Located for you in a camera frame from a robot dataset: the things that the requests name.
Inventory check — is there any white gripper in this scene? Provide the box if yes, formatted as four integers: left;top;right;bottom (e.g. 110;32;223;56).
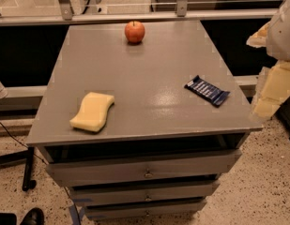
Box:
246;0;290;120

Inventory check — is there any blue rxbar blueberry wrapper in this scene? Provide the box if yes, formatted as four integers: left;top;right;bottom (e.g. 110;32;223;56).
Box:
184;76;230;107

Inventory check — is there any yellow sponge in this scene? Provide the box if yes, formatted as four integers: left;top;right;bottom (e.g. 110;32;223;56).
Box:
69;92;114;132

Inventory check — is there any top grey drawer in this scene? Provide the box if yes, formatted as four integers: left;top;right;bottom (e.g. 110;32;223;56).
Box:
46;149;241;187

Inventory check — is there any grey drawer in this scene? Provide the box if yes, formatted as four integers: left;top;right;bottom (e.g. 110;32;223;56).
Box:
69;180;220;206
85;198;206;220
46;149;241;187

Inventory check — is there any red apple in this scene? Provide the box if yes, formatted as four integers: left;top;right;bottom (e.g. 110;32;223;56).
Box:
125;21;145;43

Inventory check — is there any grey drawer cabinet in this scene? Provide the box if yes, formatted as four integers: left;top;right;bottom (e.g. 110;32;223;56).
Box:
25;20;264;221

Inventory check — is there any middle grey drawer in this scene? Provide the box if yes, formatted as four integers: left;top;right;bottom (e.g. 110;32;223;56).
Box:
69;180;220;206

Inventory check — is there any bottom grey drawer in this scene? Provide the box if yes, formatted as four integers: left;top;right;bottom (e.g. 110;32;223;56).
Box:
85;198;206;220

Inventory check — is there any grey metal railing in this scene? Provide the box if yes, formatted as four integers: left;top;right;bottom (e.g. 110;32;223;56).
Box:
0;0;283;26

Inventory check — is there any black stand leg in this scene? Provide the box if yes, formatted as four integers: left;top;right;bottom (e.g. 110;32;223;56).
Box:
0;146;38;192

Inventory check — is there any black shoe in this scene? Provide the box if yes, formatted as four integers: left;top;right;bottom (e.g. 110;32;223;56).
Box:
20;207;44;225

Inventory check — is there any black cable on floor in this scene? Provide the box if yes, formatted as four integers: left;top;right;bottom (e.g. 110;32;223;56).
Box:
0;115;49;166

